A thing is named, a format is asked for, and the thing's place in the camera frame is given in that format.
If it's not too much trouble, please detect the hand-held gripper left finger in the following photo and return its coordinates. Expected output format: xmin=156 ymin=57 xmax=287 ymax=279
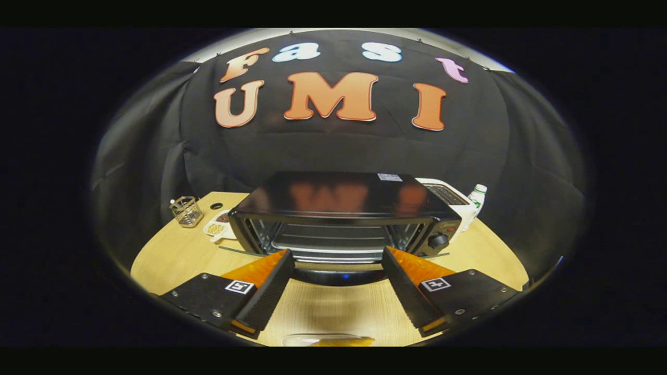
xmin=159 ymin=249 xmax=295 ymax=340

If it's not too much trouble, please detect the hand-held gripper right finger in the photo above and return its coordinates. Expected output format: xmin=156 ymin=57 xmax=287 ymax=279
xmin=382 ymin=246 xmax=522 ymax=338

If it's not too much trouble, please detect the yellow croissant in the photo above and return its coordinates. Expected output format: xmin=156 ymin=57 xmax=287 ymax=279
xmin=307 ymin=337 xmax=376 ymax=347

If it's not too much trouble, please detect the black toaster oven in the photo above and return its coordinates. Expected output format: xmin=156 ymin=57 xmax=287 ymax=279
xmin=218 ymin=172 xmax=463 ymax=286

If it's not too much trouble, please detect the white pop-up toaster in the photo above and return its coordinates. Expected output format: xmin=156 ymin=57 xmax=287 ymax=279
xmin=416 ymin=178 xmax=477 ymax=232

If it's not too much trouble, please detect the white oval plate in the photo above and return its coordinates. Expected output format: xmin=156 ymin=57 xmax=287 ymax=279
xmin=281 ymin=333 xmax=376 ymax=347

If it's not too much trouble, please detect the small white snack dish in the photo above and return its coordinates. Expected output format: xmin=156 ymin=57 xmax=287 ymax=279
xmin=203 ymin=209 xmax=238 ymax=243

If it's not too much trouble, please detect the white bottle with green label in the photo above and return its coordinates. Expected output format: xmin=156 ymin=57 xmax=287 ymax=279
xmin=468 ymin=184 xmax=488 ymax=222

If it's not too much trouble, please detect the wire mesh holder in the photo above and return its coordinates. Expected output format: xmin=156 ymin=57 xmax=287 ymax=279
xmin=168 ymin=196 xmax=204 ymax=228

